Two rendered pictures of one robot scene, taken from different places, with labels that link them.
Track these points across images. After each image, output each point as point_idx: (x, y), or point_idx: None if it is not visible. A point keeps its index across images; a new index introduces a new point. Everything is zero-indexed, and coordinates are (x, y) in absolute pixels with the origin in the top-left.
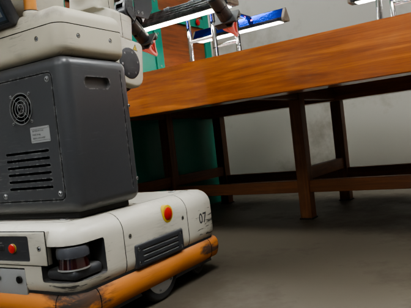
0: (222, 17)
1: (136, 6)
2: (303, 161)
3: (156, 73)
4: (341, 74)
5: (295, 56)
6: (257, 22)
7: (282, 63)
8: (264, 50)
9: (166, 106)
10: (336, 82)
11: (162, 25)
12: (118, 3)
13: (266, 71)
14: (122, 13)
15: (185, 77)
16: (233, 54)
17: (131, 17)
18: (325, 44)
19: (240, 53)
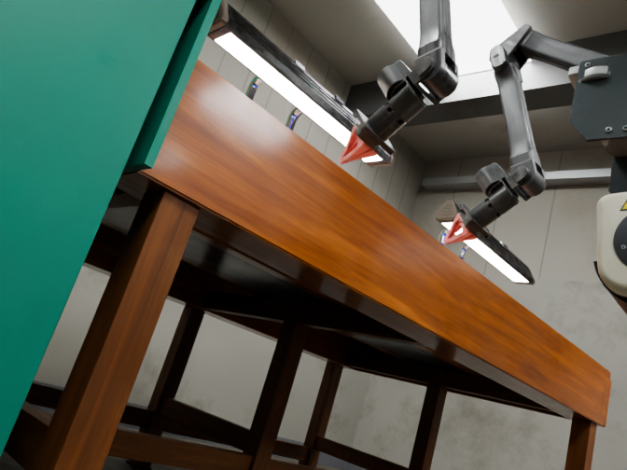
0: (490, 222)
1: None
2: (277, 427)
3: (407, 227)
4: (551, 386)
5: (534, 339)
6: None
7: (524, 340)
8: (518, 310)
9: (397, 301)
10: (547, 393)
11: (274, 80)
12: (449, 55)
13: (512, 339)
14: (452, 81)
15: (439, 272)
16: (495, 287)
17: (442, 99)
18: (551, 343)
19: (501, 293)
